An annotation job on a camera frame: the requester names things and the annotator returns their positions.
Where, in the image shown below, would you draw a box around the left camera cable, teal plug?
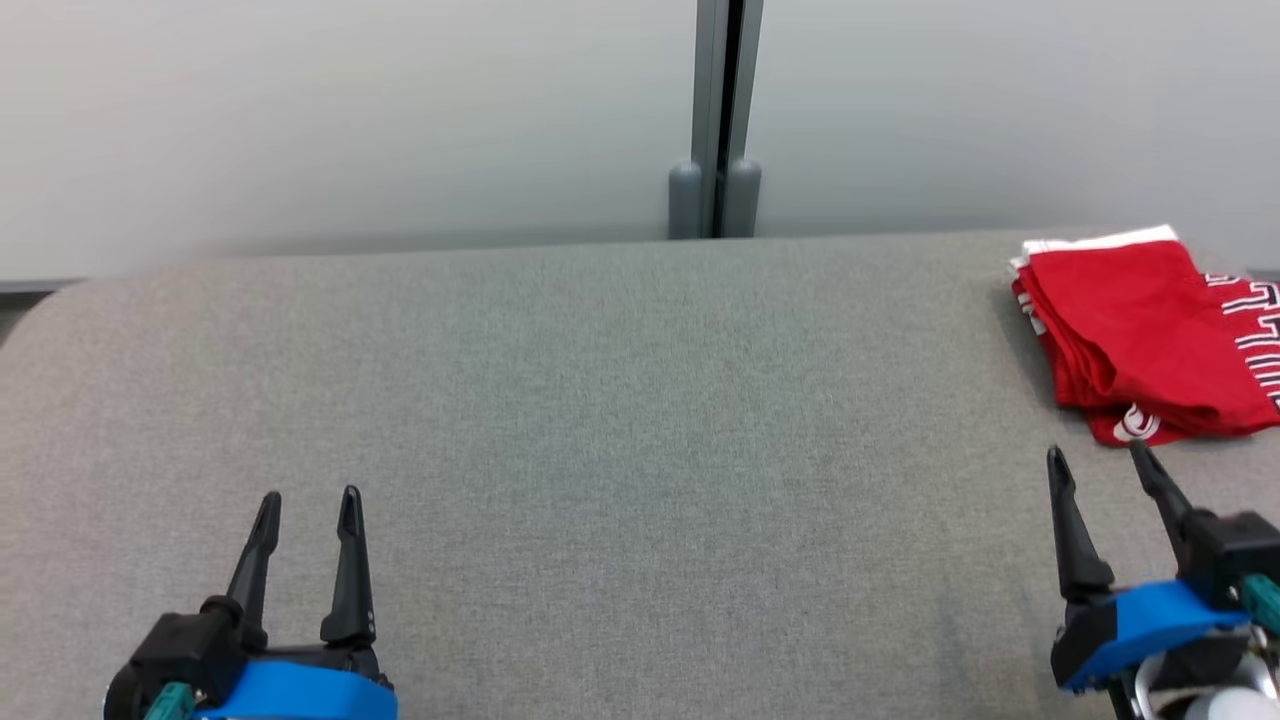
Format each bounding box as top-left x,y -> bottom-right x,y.
144,682 -> 198,720

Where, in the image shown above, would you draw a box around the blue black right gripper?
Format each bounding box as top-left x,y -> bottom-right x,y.
1046,439 -> 1252,694

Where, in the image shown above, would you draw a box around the red shorts with white trim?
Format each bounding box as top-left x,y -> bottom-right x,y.
1010,224 -> 1280,439

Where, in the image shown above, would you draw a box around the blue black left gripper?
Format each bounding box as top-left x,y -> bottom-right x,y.
195,485 -> 399,720

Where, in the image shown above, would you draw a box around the grey partition post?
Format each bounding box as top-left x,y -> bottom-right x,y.
692,0 -> 766,239

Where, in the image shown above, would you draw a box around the grey cylindrical post bumper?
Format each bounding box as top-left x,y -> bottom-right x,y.
724,158 -> 762,239
668,160 -> 704,241

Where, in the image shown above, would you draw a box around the right camera cable, teal plug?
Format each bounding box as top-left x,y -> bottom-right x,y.
1238,574 -> 1280,638

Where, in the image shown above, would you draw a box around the camera cable, teal plug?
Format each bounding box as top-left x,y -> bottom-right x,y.
1238,574 -> 1280,638
144,682 -> 198,720

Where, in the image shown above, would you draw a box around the red jersey with white sleeves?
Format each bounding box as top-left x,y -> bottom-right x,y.
1010,271 -> 1280,448

